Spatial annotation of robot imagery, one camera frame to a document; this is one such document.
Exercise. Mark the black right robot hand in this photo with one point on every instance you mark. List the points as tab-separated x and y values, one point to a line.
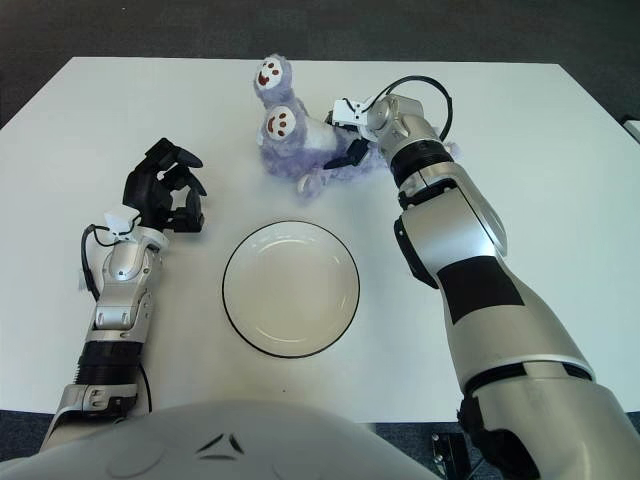
357	152

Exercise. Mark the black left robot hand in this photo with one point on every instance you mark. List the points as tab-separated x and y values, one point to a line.
142	192

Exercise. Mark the purple plush bunny doll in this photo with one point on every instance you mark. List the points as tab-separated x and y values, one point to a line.
290	150

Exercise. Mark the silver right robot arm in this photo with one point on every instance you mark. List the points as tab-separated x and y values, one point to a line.
450	235

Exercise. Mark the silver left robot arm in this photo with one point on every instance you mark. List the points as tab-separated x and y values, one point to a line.
122	265

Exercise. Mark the white plate with black rim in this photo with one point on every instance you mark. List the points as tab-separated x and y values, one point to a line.
291	290

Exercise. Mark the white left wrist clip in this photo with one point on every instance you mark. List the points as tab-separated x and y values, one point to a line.
117	220

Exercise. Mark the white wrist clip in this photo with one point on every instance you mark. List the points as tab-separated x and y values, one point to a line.
117	220
345	112

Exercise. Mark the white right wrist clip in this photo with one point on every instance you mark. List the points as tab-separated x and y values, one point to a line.
345	112

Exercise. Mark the grey robot torso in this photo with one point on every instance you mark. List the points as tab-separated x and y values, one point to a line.
225	440

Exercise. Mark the neighbouring white table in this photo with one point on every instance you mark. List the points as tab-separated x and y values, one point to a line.
634	127

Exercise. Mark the black metal bracket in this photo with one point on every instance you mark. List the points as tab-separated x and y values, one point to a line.
452	455

